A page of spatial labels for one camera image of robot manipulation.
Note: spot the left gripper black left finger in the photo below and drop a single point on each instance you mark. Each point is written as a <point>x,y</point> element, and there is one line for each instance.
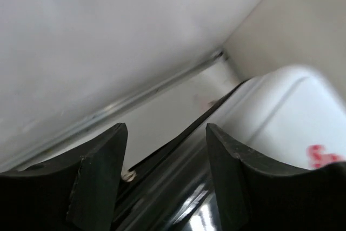
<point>75,190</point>

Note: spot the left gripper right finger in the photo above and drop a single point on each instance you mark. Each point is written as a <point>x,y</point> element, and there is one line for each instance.
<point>255,192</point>

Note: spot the black kids suitcase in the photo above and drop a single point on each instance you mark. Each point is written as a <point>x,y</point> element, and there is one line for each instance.
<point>292,115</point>

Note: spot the aluminium rail frame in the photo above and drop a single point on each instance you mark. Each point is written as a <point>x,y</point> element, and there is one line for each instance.
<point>49,133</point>

